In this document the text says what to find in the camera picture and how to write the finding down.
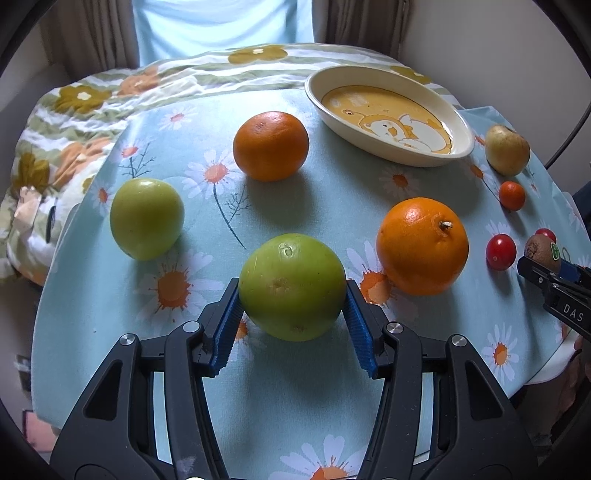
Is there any brown kiwi with sticker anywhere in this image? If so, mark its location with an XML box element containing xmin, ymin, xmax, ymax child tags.
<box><xmin>524</xmin><ymin>234</ymin><xmax>561</xmax><ymax>273</ymax></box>

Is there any red cherry tomato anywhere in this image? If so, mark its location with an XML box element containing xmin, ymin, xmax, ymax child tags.
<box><xmin>486</xmin><ymin>234</ymin><xmax>517</xmax><ymax>271</ymax></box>
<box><xmin>535</xmin><ymin>228</ymin><xmax>557</xmax><ymax>243</ymax></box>

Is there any small orange kumquat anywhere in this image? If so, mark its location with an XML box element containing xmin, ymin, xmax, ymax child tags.
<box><xmin>499</xmin><ymin>181</ymin><xmax>527</xmax><ymax>211</ymax></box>

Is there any large orange with stem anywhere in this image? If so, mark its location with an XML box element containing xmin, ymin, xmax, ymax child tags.
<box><xmin>376</xmin><ymin>197</ymin><xmax>469</xmax><ymax>296</ymax></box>

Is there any yellow-brown apple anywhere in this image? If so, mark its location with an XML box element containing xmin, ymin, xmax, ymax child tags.
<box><xmin>485</xmin><ymin>124</ymin><xmax>531</xmax><ymax>177</ymax></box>

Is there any large green apple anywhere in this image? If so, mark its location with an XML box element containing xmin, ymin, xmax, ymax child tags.
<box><xmin>238</xmin><ymin>233</ymin><xmax>346</xmax><ymax>342</ymax></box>

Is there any small green apple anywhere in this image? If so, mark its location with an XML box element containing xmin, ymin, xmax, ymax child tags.
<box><xmin>109</xmin><ymin>178</ymin><xmax>184</xmax><ymax>261</ymax></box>

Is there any orange mandarin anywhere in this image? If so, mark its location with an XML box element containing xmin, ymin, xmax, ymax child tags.
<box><xmin>232</xmin><ymin>111</ymin><xmax>310</xmax><ymax>182</ymax></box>

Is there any cream oval bear dish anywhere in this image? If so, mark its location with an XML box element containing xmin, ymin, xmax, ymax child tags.
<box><xmin>304</xmin><ymin>66</ymin><xmax>475</xmax><ymax>168</ymax></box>

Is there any daisy print blue tablecloth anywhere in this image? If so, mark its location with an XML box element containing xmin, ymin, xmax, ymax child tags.
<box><xmin>32</xmin><ymin>90</ymin><xmax>590</xmax><ymax>479</ymax></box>

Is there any brown curtain right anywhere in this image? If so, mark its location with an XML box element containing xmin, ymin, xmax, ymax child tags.
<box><xmin>311</xmin><ymin>0</ymin><xmax>412</xmax><ymax>59</ymax></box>

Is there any brown curtain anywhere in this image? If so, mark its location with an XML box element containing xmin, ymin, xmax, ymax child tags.
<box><xmin>40</xmin><ymin>0</ymin><xmax>139</xmax><ymax>80</ymax></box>
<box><xmin>311</xmin><ymin>0</ymin><xmax>412</xmax><ymax>59</ymax></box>

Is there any floral striped duvet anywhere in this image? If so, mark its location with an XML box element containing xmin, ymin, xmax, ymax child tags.
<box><xmin>1</xmin><ymin>43</ymin><xmax>460</xmax><ymax>285</ymax></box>

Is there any brown curtain left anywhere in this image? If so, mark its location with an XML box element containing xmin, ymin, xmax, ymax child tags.
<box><xmin>40</xmin><ymin>0</ymin><xmax>139</xmax><ymax>80</ymax></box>

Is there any light blue window cloth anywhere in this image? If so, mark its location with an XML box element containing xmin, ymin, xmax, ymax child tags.
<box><xmin>132</xmin><ymin>0</ymin><xmax>314</xmax><ymax>65</ymax></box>

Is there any black cable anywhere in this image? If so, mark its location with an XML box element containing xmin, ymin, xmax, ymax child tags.
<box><xmin>544</xmin><ymin>103</ymin><xmax>591</xmax><ymax>170</ymax></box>

